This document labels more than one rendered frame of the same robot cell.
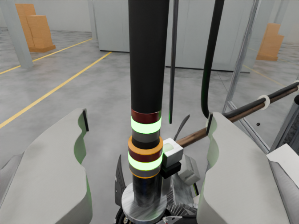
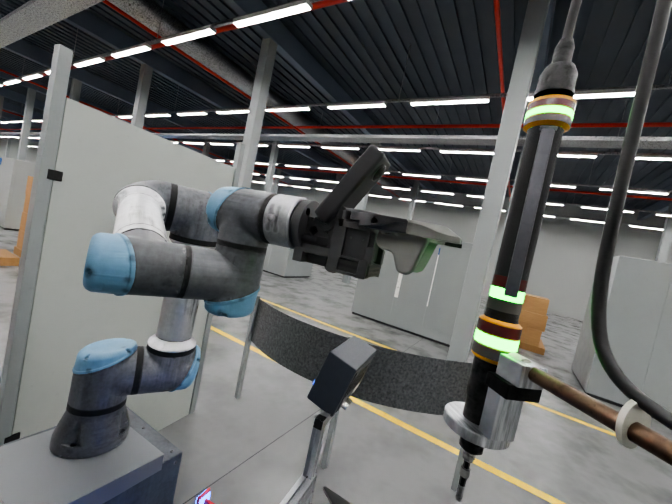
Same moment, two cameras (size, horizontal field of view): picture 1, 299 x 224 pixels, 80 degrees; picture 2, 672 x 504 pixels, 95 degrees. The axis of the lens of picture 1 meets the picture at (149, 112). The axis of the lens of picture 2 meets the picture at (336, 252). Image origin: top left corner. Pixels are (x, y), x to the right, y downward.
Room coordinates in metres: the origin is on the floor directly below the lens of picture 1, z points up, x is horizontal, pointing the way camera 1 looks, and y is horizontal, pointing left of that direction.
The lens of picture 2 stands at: (0.12, -0.38, 1.63)
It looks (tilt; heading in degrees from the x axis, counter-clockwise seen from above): 3 degrees down; 113
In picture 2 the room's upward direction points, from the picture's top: 12 degrees clockwise
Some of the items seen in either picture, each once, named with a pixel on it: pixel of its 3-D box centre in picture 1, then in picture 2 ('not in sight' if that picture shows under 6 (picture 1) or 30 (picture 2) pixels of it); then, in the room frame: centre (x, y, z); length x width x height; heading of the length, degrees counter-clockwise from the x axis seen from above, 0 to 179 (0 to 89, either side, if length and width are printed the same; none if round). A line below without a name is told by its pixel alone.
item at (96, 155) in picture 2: not in sight; (146, 285); (-1.64, 0.94, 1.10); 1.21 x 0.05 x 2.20; 90
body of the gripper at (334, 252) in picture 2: not in sight; (341, 237); (-0.04, 0.00, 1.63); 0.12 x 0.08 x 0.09; 0
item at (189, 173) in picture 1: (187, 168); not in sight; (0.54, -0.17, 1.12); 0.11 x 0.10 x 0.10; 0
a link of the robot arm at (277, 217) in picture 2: not in sight; (290, 222); (-0.12, 0.00, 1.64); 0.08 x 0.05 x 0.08; 90
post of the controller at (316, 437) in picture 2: not in sight; (314, 446); (-0.19, 0.53, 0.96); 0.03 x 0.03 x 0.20; 0
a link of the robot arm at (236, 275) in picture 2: not in sight; (224, 276); (-0.20, -0.02, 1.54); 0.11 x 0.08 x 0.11; 58
